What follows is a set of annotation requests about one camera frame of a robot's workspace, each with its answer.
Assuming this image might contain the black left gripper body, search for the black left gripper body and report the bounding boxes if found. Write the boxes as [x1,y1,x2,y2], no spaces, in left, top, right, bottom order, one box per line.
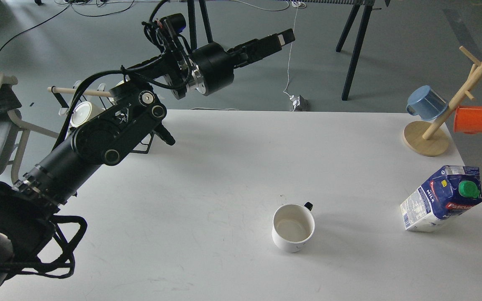
[190,42,239,96]

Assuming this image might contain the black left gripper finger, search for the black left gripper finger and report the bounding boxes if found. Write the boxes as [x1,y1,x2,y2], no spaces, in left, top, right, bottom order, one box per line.
[229,28,296,67]

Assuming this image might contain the blue milk carton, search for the blue milk carton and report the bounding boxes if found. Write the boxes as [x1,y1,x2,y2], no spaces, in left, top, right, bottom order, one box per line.
[400,165,482,232]

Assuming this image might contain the white smiley mug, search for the white smiley mug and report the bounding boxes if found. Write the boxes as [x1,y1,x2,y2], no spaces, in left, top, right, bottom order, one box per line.
[272,202,315,253]

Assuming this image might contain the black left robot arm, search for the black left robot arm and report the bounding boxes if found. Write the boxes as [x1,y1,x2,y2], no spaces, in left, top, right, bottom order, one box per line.
[0,13,295,286]

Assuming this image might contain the orange cup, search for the orange cup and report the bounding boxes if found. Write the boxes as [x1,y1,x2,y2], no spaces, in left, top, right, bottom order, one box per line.
[453,105,482,135]

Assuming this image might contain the blue cup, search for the blue cup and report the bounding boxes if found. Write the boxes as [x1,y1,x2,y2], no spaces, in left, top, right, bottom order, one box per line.
[406,84,449,121]

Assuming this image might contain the black table legs left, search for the black table legs left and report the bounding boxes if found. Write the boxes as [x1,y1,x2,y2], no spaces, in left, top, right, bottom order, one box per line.
[187,0,214,90]

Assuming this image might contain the black table legs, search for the black table legs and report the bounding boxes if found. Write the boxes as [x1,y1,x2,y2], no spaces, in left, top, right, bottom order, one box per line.
[187,0,214,90]
[335,0,375,101]

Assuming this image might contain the grey floor power socket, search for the grey floor power socket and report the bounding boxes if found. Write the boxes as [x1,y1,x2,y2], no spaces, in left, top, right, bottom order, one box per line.
[290,95,309,111]

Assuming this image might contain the white ribbed mug back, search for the white ribbed mug back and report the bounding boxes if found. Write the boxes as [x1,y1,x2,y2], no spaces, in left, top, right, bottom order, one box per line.
[97,81,124,105]

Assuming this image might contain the white ribbed mug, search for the white ribbed mug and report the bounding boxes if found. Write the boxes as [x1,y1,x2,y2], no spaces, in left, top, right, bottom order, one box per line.
[97,81,124,105]
[69,101,105,128]

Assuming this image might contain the wooden mug tree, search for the wooden mug tree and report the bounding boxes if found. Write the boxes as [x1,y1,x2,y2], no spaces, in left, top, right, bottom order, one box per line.
[402,46,482,157]

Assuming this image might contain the black table legs right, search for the black table legs right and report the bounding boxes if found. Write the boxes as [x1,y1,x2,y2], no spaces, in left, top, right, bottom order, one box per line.
[335,0,375,101]

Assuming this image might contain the white ribbed mug front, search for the white ribbed mug front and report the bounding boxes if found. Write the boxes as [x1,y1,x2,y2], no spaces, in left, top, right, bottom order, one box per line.
[69,101,105,128]

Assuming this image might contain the white floor cable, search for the white floor cable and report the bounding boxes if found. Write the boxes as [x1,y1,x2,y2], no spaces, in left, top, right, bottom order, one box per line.
[191,0,307,111]

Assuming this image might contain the black wire mug rack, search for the black wire mug rack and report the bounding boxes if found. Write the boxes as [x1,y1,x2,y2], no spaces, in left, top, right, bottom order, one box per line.
[47,81,154,154]

